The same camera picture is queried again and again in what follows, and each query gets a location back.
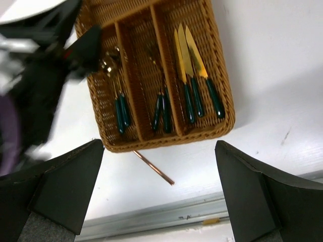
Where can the gold knife green handle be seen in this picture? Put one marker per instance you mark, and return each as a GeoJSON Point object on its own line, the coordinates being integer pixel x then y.
{"type": "Point", "coordinates": [182, 77]}
{"type": "Point", "coordinates": [201, 69]}
{"type": "Point", "coordinates": [189, 70]}

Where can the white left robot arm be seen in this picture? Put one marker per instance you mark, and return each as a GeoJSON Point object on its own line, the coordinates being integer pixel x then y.
{"type": "Point", "coordinates": [13, 66]}

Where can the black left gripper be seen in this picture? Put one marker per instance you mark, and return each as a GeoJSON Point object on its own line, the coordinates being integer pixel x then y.
{"type": "Point", "coordinates": [46, 69]}

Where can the aluminium table frame rail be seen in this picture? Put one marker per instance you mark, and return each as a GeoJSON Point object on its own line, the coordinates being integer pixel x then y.
{"type": "Point", "coordinates": [156, 205]}

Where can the gold fork green handle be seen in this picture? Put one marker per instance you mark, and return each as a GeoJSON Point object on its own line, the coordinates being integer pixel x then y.
{"type": "Point", "coordinates": [154, 55]}
{"type": "Point", "coordinates": [166, 116]}

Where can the copper chopstick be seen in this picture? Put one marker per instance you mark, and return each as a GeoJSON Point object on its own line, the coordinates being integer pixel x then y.
{"type": "Point", "coordinates": [152, 166]}

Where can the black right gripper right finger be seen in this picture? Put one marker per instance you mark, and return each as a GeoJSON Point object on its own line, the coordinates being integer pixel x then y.
{"type": "Point", "coordinates": [265, 203]}

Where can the brown wicker cutlery tray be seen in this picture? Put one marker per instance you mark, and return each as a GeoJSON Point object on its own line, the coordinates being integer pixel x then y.
{"type": "Point", "coordinates": [131, 25]}

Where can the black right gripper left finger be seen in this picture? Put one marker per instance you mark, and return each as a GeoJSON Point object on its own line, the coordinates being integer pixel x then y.
{"type": "Point", "coordinates": [49, 201]}

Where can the gold spoon green handle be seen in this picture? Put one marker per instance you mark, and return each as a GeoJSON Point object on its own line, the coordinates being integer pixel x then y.
{"type": "Point", "coordinates": [116, 55]}
{"type": "Point", "coordinates": [110, 68]}

